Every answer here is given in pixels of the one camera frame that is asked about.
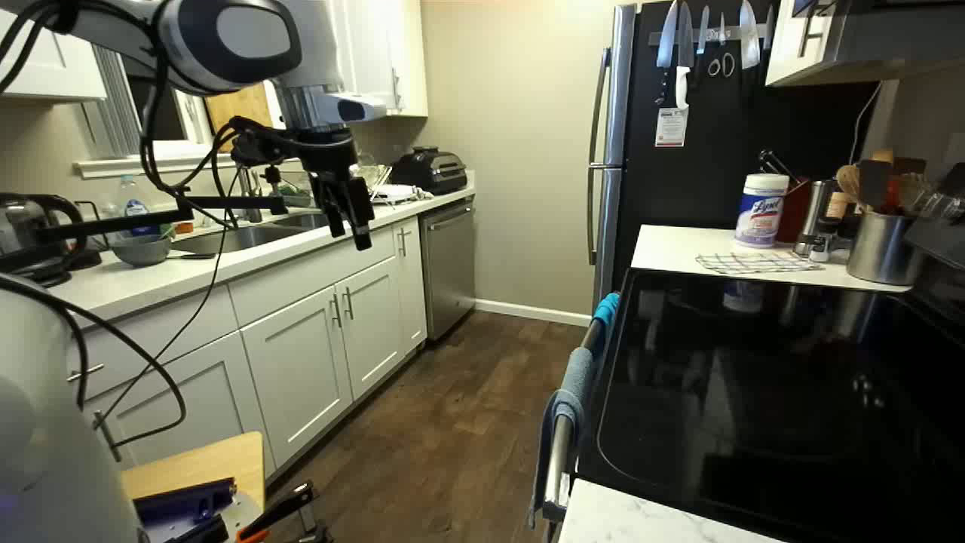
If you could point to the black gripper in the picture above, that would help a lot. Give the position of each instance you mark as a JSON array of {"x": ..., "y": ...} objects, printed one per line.
[{"x": 330, "y": 161}]

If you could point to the blue plastic object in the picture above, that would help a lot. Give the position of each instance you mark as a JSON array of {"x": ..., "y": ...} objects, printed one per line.
[{"x": 185, "y": 501}]

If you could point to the black spatula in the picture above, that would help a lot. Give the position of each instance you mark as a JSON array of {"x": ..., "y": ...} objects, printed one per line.
[{"x": 876, "y": 181}]

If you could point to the white upper cabinet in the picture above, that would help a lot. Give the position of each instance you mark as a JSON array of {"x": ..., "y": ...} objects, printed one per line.
[
  {"x": 387, "y": 60},
  {"x": 854, "y": 39},
  {"x": 50, "y": 76}
]

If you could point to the stainless steel sink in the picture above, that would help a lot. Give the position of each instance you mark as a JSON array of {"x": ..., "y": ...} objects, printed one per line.
[{"x": 241, "y": 237}]

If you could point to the white patterned mat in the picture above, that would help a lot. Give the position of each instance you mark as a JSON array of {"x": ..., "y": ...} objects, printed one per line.
[{"x": 759, "y": 263}]

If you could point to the black clamp with red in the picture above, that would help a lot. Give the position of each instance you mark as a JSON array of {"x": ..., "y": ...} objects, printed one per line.
[{"x": 282, "y": 507}]

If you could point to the clear soap bottle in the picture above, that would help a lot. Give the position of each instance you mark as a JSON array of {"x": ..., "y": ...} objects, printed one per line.
[{"x": 135, "y": 199}]

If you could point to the black kitchen tool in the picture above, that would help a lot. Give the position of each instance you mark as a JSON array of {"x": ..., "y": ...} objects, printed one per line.
[{"x": 774, "y": 165}]

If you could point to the turquoise towel with white stripe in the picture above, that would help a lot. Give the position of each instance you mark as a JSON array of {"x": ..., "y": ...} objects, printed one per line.
[{"x": 608, "y": 312}]

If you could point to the metal utensil crock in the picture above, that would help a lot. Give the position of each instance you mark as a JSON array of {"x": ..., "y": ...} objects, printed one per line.
[{"x": 880, "y": 252}]

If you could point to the stainless steel dishwasher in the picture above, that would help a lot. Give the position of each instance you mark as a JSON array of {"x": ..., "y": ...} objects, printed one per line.
[{"x": 446, "y": 266}]

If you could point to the white disinfecting wipes canister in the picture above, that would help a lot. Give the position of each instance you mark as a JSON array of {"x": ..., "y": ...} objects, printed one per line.
[{"x": 760, "y": 212}]

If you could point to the white sink base cabinet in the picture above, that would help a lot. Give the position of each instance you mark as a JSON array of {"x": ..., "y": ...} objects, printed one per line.
[{"x": 302, "y": 364}]

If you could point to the wooden spoon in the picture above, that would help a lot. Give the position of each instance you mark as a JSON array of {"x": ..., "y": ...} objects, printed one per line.
[{"x": 849, "y": 181}]

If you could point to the white cloth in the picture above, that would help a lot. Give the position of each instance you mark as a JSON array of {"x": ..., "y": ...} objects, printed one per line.
[{"x": 395, "y": 193}]

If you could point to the wooden cutting board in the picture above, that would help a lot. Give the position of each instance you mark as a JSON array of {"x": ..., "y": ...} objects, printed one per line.
[{"x": 241, "y": 105}]

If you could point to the black refrigerator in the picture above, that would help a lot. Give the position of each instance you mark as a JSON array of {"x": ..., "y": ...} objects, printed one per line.
[{"x": 704, "y": 170}]

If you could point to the black kettle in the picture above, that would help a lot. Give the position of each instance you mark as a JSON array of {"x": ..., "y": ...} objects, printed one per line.
[{"x": 33, "y": 237}]

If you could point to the white paper tag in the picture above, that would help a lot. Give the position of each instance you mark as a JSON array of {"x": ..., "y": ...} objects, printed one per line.
[{"x": 670, "y": 127}]

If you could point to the light blue towel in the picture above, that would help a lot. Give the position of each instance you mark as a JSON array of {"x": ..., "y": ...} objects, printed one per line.
[{"x": 574, "y": 387}]

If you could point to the black glass-top stove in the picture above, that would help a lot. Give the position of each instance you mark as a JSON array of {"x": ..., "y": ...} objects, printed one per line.
[{"x": 785, "y": 403}]

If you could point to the grey bowl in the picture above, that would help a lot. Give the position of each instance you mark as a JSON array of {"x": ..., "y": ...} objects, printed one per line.
[{"x": 140, "y": 248}]

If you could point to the silver bottle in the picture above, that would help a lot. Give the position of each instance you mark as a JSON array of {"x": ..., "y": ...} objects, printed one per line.
[{"x": 814, "y": 206}]

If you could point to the white-framed kitchen window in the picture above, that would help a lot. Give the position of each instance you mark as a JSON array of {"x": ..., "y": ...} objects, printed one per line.
[{"x": 109, "y": 139}]

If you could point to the steel kitchen knife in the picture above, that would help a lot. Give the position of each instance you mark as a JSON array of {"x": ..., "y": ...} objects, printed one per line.
[
  {"x": 748, "y": 35},
  {"x": 666, "y": 35},
  {"x": 700, "y": 31}
]

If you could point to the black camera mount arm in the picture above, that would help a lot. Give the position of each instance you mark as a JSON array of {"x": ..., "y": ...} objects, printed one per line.
[{"x": 121, "y": 218}]

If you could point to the metal sink faucet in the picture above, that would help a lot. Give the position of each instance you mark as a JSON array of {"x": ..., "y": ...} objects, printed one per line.
[{"x": 248, "y": 190}]

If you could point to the magnetic knife strip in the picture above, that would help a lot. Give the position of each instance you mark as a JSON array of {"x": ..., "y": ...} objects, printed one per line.
[{"x": 719, "y": 35}]

